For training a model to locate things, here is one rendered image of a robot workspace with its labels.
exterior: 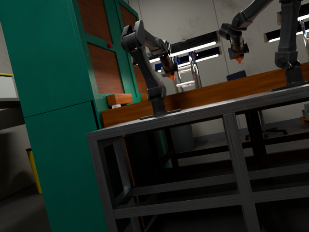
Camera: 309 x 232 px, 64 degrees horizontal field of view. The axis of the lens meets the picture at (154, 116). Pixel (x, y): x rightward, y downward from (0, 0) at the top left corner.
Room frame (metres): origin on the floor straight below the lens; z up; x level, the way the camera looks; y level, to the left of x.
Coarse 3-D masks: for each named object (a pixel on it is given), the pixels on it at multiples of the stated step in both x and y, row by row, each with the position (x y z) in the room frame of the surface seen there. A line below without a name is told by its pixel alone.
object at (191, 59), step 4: (184, 40) 1.65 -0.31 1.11; (188, 52) 1.81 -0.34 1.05; (188, 56) 1.82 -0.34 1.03; (192, 60) 1.81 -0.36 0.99; (192, 64) 1.81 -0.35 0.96; (180, 68) 1.84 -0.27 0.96; (184, 68) 1.83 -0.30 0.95; (192, 68) 1.81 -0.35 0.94; (192, 72) 1.81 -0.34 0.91; (196, 76) 1.81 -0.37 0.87; (196, 80) 1.81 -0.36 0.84; (176, 84) 1.85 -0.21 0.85; (180, 84) 1.84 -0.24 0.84; (184, 84) 1.84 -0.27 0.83; (196, 84) 1.81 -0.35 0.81; (176, 88) 1.85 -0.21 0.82; (176, 92) 1.86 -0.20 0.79
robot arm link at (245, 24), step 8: (256, 0) 1.10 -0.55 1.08; (264, 0) 1.06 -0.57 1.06; (272, 0) 1.06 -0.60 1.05; (248, 8) 1.13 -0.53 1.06; (256, 8) 1.10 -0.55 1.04; (264, 8) 1.11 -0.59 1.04; (240, 16) 1.16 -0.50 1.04; (248, 16) 1.14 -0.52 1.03; (256, 16) 1.15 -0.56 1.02; (240, 24) 1.17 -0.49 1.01; (248, 24) 1.19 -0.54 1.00
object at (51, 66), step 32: (0, 0) 1.63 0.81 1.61; (32, 0) 1.56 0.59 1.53; (64, 0) 1.49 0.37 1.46; (96, 0) 1.84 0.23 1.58; (32, 32) 1.57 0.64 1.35; (64, 32) 1.51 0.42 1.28; (96, 32) 1.72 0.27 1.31; (32, 64) 1.59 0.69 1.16; (64, 64) 1.52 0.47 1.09; (96, 64) 1.62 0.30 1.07; (128, 64) 2.18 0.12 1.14; (32, 96) 1.61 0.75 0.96; (64, 96) 1.54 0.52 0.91; (96, 96) 1.50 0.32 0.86
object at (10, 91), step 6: (0, 78) 2.37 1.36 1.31; (6, 78) 2.43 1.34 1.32; (0, 84) 2.35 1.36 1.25; (6, 84) 2.42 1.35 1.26; (12, 84) 2.49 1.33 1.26; (0, 90) 2.34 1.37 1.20; (6, 90) 2.40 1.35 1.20; (12, 90) 2.47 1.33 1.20; (0, 96) 2.32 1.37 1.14; (6, 96) 2.38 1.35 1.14; (12, 96) 2.45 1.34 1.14
